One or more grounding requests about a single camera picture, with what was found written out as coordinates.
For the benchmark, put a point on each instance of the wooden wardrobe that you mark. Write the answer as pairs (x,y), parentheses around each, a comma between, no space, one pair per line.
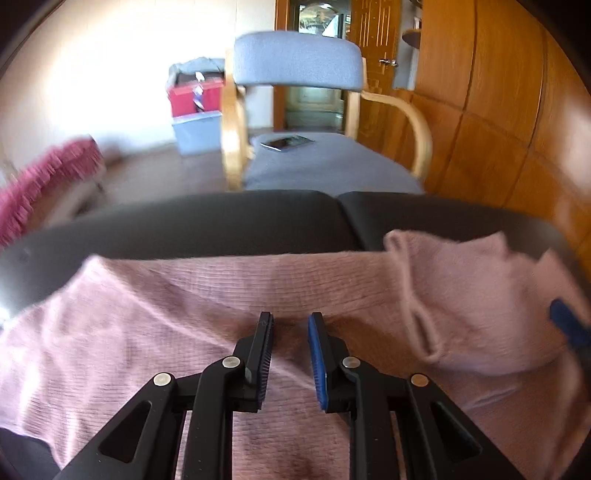
(508,92)

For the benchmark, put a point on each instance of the white plastic storage box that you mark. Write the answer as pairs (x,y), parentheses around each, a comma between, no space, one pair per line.
(198,134)

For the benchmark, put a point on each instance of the wooden door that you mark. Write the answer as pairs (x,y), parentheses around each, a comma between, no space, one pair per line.
(374,46)

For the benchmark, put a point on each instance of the red fabric storage box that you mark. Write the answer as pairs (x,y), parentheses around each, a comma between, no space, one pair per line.
(184,99)

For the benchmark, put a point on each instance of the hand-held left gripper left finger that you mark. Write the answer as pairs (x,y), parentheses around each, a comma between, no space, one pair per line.
(263,360)

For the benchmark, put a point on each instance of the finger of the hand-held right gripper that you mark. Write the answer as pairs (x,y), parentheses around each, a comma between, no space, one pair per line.
(570,323)

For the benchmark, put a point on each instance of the pink knit sweater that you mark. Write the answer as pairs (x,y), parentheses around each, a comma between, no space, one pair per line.
(184,300)

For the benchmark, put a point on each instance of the grey garment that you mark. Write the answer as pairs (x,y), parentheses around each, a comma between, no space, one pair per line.
(194,67)

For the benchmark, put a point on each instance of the grey armchair with wooden arms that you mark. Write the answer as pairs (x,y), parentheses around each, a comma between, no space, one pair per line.
(295,60)

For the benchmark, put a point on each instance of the black leather ottoman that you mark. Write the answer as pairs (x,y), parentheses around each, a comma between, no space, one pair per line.
(231,217)

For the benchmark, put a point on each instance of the smartphone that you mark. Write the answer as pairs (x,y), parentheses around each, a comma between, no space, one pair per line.
(286,143)

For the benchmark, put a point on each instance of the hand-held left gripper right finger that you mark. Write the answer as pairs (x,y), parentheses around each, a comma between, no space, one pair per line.
(318,364)

